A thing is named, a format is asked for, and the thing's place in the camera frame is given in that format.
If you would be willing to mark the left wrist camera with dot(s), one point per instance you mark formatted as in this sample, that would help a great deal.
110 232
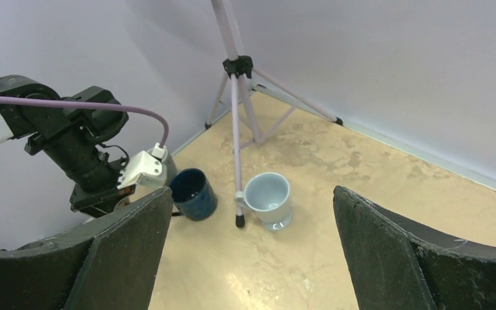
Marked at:
150 168

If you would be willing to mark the white footed mug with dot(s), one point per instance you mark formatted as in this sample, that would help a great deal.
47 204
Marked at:
268 195

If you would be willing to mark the camera tripod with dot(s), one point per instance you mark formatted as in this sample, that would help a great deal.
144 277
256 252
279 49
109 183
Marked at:
238 73

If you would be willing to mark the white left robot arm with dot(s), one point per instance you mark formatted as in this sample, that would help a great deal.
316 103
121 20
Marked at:
34 111

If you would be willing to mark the dark blue mug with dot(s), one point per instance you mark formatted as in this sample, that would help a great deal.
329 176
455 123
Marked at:
193 195

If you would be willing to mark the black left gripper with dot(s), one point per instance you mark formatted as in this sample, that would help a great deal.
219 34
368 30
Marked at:
108 263

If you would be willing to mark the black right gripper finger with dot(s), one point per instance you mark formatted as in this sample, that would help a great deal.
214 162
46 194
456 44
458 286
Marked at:
397 263

